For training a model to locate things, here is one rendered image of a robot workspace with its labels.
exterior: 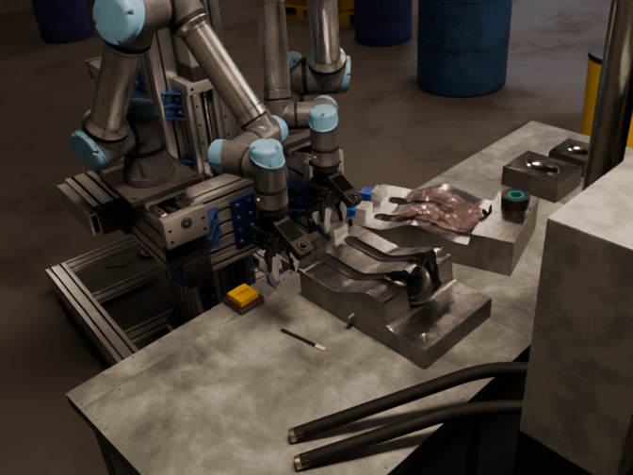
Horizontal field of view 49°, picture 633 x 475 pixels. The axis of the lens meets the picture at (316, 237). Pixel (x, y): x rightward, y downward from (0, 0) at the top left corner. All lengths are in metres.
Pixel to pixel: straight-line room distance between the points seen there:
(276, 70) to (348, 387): 0.85
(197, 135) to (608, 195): 1.44
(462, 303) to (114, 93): 0.99
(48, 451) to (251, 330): 1.22
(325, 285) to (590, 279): 0.96
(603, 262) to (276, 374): 0.95
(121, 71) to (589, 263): 1.17
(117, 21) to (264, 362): 0.84
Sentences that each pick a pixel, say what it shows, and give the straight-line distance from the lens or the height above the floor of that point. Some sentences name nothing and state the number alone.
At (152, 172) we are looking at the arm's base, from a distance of 2.02.
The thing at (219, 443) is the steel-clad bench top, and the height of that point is 0.80.
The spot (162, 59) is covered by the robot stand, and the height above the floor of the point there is 1.31.
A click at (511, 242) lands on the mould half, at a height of 0.91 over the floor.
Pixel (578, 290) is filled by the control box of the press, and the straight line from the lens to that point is 0.98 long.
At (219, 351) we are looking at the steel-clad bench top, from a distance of 1.77.
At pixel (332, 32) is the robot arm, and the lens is 2.06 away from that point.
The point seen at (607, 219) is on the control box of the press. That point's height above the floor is 1.47.
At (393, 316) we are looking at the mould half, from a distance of 1.69.
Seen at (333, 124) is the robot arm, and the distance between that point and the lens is 1.82.
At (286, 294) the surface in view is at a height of 0.92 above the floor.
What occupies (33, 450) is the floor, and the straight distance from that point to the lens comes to 2.85.
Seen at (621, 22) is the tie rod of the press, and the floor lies 1.62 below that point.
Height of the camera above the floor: 1.95
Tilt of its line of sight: 33 degrees down
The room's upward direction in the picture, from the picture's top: 4 degrees counter-clockwise
